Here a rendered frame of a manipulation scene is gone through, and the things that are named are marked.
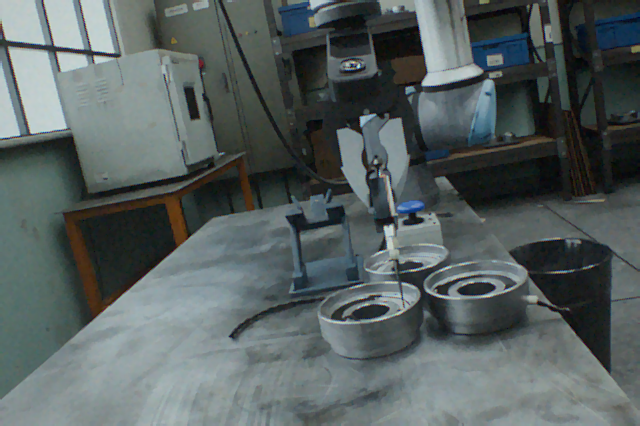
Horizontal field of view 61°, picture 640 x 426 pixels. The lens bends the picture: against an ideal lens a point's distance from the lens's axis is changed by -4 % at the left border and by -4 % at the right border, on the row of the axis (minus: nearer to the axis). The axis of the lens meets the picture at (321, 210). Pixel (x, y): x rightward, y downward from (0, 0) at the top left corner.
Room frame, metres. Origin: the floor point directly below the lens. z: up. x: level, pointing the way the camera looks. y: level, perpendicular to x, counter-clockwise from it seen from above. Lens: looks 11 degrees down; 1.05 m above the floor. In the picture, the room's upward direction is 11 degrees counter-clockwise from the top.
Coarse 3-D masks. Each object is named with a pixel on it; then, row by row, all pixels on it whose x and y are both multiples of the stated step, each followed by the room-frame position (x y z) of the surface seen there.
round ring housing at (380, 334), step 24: (360, 288) 0.58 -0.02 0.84; (384, 288) 0.58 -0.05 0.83; (408, 288) 0.55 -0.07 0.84; (360, 312) 0.55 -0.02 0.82; (384, 312) 0.55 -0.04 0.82; (408, 312) 0.49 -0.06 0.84; (336, 336) 0.50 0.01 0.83; (360, 336) 0.48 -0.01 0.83; (384, 336) 0.48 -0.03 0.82; (408, 336) 0.50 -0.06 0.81
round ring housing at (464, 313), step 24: (456, 264) 0.59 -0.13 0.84; (480, 264) 0.58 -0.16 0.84; (504, 264) 0.56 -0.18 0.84; (432, 288) 0.56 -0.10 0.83; (456, 288) 0.55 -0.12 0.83; (480, 288) 0.55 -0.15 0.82; (528, 288) 0.51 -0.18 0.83; (432, 312) 0.52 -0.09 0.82; (456, 312) 0.49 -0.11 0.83; (480, 312) 0.48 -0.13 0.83; (504, 312) 0.48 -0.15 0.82
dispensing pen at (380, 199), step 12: (372, 168) 0.62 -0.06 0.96; (372, 180) 0.59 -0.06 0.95; (384, 180) 0.58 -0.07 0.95; (372, 192) 0.58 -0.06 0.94; (384, 192) 0.58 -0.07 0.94; (384, 204) 0.57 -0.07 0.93; (384, 216) 0.56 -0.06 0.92; (384, 228) 0.57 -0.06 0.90; (396, 240) 0.56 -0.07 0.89; (396, 252) 0.55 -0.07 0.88; (396, 264) 0.55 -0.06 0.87; (396, 276) 0.54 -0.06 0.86
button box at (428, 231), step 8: (416, 216) 0.81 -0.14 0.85; (424, 216) 0.82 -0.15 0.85; (432, 216) 0.81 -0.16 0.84; (400, 224) 0.80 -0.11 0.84; (408, 224) 0.78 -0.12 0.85; (416, 224) 0.78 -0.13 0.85; (424, 224) 0.77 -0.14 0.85; (432, 224) 0.76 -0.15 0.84; (400, 232) 0.76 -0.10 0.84; (408, 232) 0.76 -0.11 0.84; (416, 232) 0.76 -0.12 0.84; (424, 232) 0.76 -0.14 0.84; (432, 232) 0.76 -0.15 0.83; (440, 232) 0.76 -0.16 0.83; (400, 240) 0.76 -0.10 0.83; (408, 240) 0.76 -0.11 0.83; (416, 240) 0.76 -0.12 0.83; (424, 240) 0.76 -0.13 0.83; (432, 240) 0.76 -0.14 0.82; (440, 240) 0.76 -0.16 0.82
